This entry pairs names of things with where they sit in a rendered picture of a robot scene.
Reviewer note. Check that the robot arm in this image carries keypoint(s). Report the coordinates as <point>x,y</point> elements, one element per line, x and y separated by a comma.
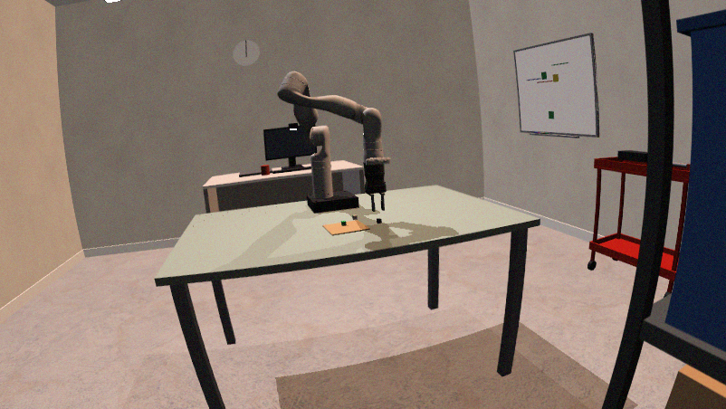
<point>291,91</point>

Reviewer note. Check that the orange square mat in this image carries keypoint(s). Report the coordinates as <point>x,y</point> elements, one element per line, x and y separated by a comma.
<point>351,227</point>

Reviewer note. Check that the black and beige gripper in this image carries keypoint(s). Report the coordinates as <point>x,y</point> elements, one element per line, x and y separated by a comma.
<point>374,174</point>

